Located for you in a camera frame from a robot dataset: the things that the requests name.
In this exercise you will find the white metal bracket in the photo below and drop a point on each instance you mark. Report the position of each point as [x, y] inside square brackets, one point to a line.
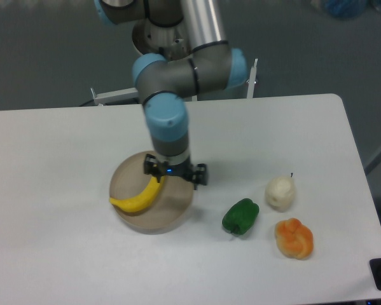
[118, 97]
[252, 81]

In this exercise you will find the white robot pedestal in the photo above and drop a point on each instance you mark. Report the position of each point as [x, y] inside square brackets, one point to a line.
[164, 38]

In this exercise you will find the yellow banana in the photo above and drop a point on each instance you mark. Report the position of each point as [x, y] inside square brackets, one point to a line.
[141, 201]

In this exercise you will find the beige round plate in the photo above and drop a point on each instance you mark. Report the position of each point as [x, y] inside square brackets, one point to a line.
[171, 203]

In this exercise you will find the white garlic bulb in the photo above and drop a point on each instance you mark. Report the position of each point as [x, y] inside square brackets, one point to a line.
[280, 192]

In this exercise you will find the white metal bracket right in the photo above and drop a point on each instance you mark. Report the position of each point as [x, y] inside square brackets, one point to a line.
[252, 81]

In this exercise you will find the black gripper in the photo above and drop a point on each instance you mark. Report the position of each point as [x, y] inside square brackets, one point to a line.
[195, 174]

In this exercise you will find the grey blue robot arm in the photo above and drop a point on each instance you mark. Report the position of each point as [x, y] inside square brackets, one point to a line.
[165, 114]

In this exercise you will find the orange bread roll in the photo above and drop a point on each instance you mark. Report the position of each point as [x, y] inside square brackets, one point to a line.
[294, 239]

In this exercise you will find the white metal bracket left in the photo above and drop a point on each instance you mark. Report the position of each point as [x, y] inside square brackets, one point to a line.
[118, 97]

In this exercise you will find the green bell pepper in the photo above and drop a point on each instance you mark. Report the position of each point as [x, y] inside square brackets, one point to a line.
[241, 217]

